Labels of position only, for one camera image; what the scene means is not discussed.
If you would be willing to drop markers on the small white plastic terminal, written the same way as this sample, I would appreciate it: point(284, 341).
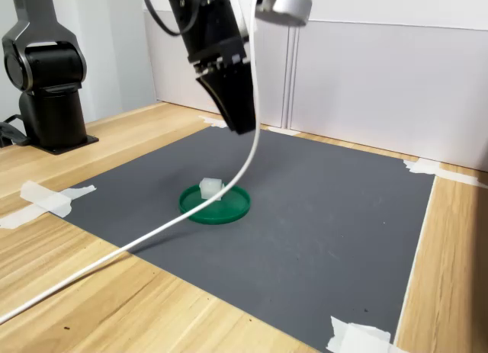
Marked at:
point(209, 188)

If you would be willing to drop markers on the round green lid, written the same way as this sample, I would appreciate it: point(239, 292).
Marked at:
point(228, 212)

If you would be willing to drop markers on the white tape patch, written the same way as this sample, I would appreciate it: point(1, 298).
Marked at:
point(45, 200)
point(431, 167)
point(284, 130)
point(213, 121)
point(354, 335)

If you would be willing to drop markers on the white partition panel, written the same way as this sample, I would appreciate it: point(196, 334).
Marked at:
point(381, 90)
point(267, 74)

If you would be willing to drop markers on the dark grey mat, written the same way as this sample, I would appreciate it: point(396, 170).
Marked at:
point(305, 215)

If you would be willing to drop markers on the white grey camera box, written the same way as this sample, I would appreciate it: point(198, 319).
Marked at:
point(289, 4)

